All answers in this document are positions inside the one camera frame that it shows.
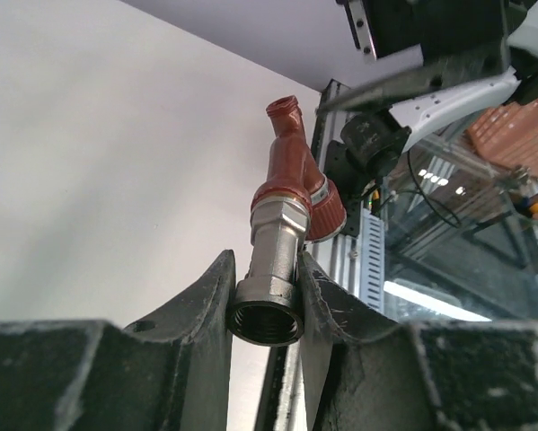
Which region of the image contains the blue slotted cable duct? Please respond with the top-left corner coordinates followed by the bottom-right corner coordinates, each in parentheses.
top-left (359, 210), bottom-right (384, 313)

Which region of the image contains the brown water faucet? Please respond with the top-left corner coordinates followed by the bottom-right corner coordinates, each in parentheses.
top-left (251, 95), bottom-right (347, 242)

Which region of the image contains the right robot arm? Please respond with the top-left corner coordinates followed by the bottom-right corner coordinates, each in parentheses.
top-left (317, 1), bottom-right (538, 176)

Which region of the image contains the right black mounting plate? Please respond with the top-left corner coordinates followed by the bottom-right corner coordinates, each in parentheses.
top-left (323, 140), bottom-right (372, 238)

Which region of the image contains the silver tee pipe fitting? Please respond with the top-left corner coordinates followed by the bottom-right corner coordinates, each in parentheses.
top-left (227, 196), bottom-right (310, 347)

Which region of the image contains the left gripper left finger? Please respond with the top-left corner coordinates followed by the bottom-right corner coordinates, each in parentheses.
top-left (0, 250), bottom-right (235, 430)

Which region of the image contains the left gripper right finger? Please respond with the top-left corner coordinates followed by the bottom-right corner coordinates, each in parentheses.
top-left (298, 254), bottom-right (538, 430)

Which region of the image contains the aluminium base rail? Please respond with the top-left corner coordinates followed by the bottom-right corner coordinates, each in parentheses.
top-left (255, 207), bottom-right (363, 430)

